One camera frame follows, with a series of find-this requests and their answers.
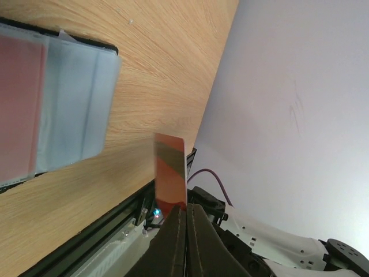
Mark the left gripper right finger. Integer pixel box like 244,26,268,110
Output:
186,204,250,276

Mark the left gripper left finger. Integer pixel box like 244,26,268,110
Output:
126,205,186,276

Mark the red card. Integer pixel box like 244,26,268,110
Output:
154,133,187,217
1,35,48,185

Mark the black leather card holder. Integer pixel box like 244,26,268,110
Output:
1,18,122,190

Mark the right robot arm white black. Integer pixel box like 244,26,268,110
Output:
188,186,368,276

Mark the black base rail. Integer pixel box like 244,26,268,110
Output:
20,148,198,277

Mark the grey slotted cable duct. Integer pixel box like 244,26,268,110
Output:
72,240,131,276

